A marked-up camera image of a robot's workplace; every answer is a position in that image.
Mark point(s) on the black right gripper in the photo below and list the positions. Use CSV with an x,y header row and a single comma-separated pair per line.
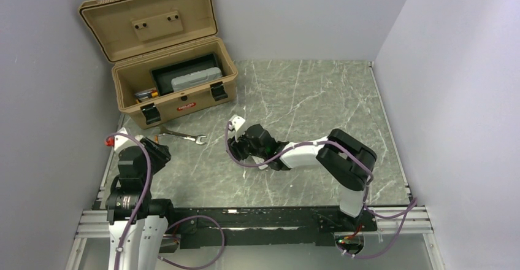
x,y
234,148

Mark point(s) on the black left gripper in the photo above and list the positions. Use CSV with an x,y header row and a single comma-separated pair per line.
x,y
160,153

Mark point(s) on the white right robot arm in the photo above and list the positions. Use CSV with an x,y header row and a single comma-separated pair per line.
x,y
347,160

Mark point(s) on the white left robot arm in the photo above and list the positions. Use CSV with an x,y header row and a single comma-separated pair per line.
x,y
137,221

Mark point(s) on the pack of batteries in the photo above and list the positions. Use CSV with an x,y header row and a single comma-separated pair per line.
x,y
146,95

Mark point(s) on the silver open-end wrench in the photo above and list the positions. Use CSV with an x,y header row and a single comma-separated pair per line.
x,y
197,139

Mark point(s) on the black tray in toolbox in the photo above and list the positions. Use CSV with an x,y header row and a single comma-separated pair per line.
x,y
163,75

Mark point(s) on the grey plastic case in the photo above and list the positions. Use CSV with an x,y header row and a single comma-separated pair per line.
x,y
196,78

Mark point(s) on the tan plastic toolbox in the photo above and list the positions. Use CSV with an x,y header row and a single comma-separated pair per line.
x,y
137,36

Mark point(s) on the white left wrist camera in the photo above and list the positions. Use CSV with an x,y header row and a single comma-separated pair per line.
x,y
119,143

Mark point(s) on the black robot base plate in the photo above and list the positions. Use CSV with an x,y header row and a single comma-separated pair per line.
x,y
205,227

